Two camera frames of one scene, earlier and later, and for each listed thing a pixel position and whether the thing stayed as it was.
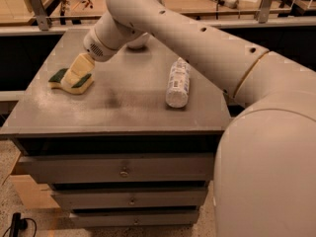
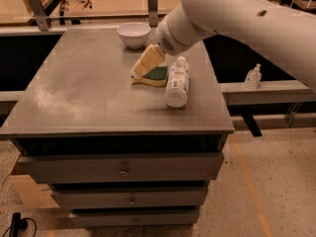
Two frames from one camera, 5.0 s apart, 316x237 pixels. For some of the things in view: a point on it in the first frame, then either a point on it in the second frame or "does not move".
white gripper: (93, 48) -> (165, 39)
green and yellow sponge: (80, 87) -> (155, 77)
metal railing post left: (38, 8) does not move
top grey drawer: (118, 169) does not move
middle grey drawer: (133, 197) does not move
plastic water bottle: (179, 84) does not move
